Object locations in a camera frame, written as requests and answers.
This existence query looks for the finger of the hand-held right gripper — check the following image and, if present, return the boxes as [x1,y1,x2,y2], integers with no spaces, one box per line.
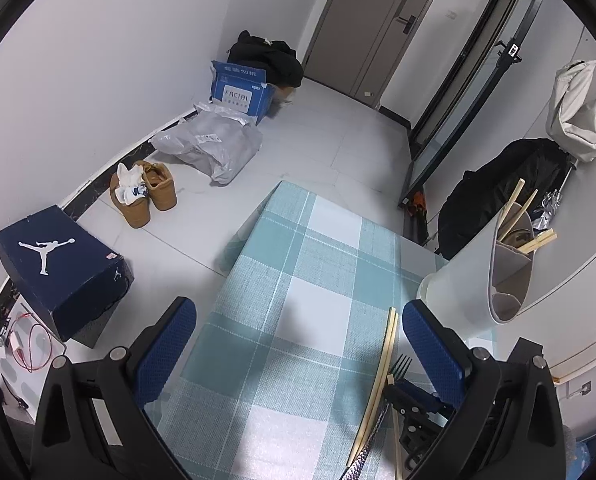
[385,379,457,467]

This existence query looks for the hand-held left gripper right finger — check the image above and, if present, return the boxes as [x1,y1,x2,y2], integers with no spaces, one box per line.
[402,299,566,480]

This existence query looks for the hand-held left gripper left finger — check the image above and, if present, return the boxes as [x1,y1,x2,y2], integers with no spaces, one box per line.
[33,296,199,480]

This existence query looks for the white cylindrical utensil holder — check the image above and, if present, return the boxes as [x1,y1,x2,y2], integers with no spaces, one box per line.
[416,204,535,339]

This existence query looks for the dark woven patterned strip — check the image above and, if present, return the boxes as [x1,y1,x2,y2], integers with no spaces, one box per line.
[343,404,389,480]

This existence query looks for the teal plaid tablecloth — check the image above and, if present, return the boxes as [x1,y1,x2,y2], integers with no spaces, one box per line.
[145,180,459,480]

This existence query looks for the navy shoe box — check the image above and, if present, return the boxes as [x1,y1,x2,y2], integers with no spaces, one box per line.
[0,204,130,344]

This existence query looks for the orange and black tool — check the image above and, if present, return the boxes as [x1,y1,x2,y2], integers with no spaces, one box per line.
[402,189,429,241]

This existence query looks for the white socks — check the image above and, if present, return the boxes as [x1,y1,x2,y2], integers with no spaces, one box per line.
[116,162,147,206]

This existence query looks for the black jacket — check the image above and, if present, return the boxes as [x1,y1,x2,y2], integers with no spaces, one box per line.
[437,138,574,262]

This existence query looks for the silver folded umbrella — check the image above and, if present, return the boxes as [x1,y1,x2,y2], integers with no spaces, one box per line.
[532,189,569,233]

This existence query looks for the grey plastic mailing bag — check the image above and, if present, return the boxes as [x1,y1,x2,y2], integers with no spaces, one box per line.
[149,101,265,187]

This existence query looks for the black-framed glass door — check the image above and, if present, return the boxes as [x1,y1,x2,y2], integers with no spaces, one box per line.
[402,0,549,208]

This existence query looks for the blue cardboard box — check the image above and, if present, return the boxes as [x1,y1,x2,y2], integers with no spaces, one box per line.
[209,60,277,127]

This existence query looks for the white tote bag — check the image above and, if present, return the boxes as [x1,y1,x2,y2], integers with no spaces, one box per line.
[544,59,596,164]

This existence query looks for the brown cardboard box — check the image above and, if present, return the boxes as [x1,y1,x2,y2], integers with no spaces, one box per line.
[272,84,297,107]

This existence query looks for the black bag on floor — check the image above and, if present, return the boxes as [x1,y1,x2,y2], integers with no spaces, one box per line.
[226,30,305,89]

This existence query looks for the grey-brown door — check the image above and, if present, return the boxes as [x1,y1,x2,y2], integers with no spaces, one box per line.
[302,0,454,109]

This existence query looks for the red cable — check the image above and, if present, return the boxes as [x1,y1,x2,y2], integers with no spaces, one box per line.
[7,311,55,374]

